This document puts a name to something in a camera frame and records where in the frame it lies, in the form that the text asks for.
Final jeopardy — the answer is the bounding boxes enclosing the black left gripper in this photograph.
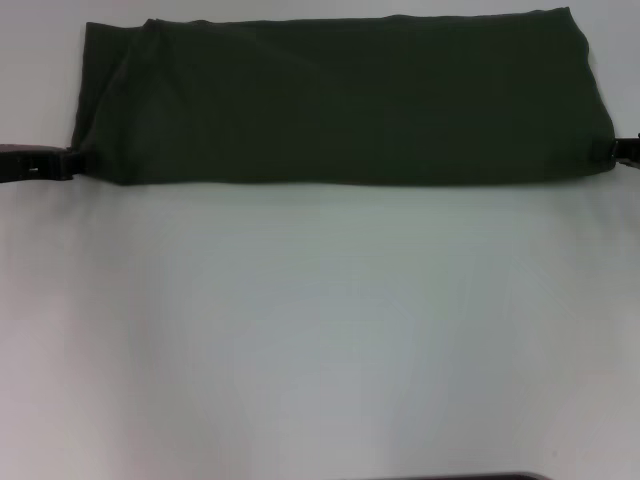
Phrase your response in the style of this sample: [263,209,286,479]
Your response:
[0,143,100,185]

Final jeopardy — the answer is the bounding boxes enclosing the dark green T-shirt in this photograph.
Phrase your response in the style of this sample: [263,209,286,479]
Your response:
[69,5,617,187]

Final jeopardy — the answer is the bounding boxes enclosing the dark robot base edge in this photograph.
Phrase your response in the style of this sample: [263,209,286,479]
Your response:
[344,469,551,480]

